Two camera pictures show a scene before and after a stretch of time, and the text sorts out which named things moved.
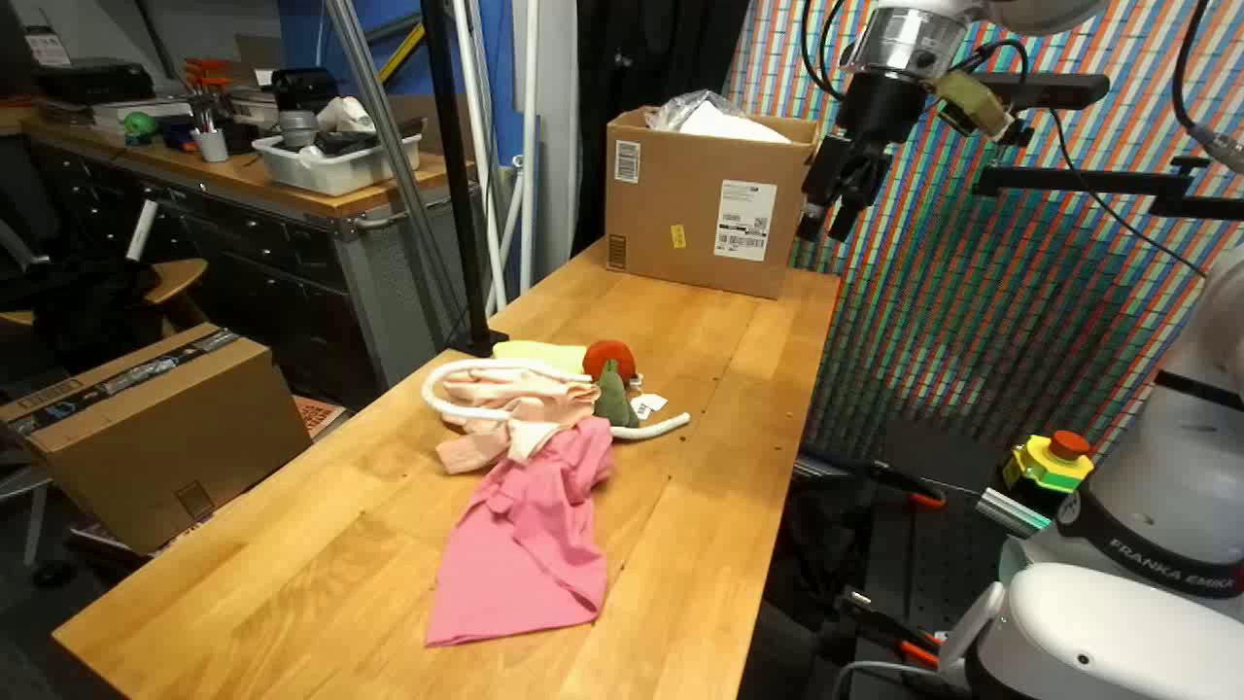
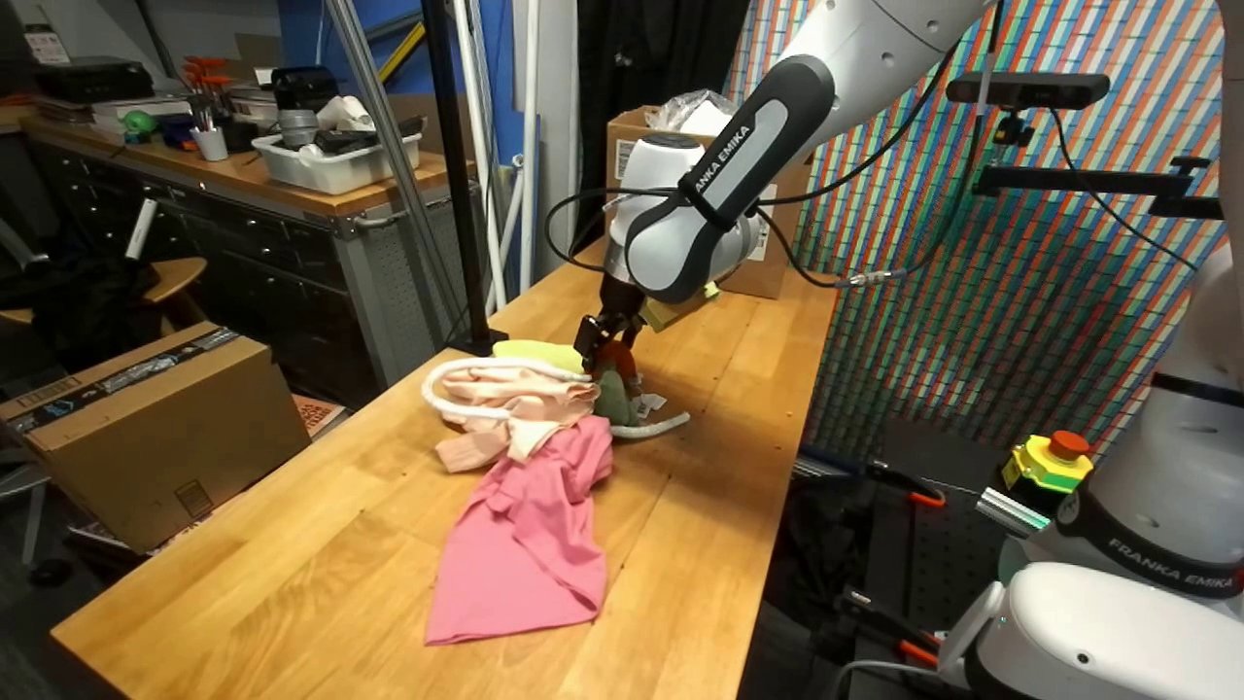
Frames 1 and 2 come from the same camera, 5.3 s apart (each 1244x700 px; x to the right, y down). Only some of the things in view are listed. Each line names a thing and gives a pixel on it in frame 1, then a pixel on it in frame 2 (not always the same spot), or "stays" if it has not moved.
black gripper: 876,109 → 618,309
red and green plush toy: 611,372 stays
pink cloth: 531,551 stays
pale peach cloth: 487,399 stays
